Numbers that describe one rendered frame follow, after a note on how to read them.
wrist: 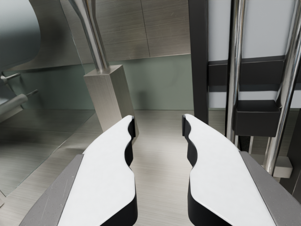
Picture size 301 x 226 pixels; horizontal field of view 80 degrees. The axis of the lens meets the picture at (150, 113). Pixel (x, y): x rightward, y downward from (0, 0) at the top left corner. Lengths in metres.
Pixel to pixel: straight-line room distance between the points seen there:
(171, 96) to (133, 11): 0.35
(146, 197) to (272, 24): 0.43
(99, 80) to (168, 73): 0.31
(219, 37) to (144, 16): 0.49
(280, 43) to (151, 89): 0.60
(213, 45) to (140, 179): 0.40
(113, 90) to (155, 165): 0.25
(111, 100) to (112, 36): 0.32
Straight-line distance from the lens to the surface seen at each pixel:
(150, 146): 0.63
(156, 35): 0.72
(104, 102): 0.57
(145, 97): 0.82
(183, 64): 0.73
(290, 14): 0.27
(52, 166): 0.72
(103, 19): 0.79
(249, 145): 0.48
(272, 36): 0.27
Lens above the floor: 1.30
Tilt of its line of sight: 29 degrees down
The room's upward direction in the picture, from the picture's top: 11 degrees counter-clockwise
